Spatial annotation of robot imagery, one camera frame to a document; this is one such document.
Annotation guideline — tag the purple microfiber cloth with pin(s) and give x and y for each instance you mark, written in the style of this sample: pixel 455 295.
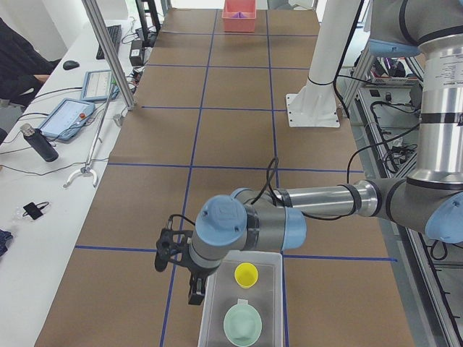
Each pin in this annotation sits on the purple microfiber cloth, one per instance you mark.
pixel 240 15

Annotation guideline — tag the long reacher grabber tool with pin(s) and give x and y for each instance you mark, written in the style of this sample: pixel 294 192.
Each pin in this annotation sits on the long reacher grabber tool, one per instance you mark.
pixel 87 168

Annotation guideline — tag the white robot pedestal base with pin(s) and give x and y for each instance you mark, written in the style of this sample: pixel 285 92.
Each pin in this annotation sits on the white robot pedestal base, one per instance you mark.
pixel 315 104

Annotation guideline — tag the small black pouch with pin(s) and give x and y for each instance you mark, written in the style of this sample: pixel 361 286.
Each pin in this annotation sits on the small black pouch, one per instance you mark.
pixel 35 210

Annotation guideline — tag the black power brick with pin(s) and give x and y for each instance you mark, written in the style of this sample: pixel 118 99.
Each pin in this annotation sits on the black power brick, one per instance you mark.
pixel 137 53

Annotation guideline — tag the yellow plastic cup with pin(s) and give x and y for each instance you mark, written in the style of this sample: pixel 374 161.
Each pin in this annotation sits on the yellow plastic cup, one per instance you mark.
pixel 246 275

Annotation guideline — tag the upper blue teach pendant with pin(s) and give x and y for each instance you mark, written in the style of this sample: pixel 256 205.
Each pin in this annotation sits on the upper blue teach pendant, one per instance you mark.
pixel 96 85

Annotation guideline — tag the pale green bowl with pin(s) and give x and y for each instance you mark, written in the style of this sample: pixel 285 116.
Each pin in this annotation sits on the pale green bowl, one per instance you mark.
pixel 242 325

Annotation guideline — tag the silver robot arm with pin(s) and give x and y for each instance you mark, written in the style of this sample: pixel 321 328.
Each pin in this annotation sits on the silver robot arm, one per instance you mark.
pixel 427 200

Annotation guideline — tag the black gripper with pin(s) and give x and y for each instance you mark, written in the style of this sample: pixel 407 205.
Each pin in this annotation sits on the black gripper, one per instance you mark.
pixel 200 272

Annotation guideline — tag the black computer mouse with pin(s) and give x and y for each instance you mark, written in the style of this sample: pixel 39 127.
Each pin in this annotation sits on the black computer mouse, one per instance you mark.
pixel 70 64

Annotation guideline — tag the aluminium frame post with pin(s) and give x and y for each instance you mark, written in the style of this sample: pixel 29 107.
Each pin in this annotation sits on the aluminium frame post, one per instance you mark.
pixel 103 38

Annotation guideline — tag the translucent white plastic bin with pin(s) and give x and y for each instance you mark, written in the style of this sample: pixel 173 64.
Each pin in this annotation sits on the translucent white plastic bin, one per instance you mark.
pixel 222 292

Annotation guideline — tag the seated person in black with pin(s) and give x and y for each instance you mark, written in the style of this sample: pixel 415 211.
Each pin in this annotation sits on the seated person in black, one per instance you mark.
pixel 23 69

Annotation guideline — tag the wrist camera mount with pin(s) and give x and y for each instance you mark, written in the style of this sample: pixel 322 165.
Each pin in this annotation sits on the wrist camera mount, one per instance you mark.
pixel 172 246

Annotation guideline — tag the black water bottle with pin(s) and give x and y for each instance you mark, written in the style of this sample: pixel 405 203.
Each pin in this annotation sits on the black water bottle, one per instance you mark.
pixel 39 143

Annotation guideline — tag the pink plastic tray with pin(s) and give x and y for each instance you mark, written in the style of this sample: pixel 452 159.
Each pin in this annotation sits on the pink plastic tray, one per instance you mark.
pixel 237 25

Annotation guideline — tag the blue teach pendant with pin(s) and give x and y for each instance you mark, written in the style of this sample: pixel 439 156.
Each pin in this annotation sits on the blue teach pendant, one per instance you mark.
pixel 67 119
pixel 96 85

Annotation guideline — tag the lower blue teach pendant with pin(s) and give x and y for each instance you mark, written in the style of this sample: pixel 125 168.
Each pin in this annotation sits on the lower blue teach pendant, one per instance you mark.
pixel 67 119

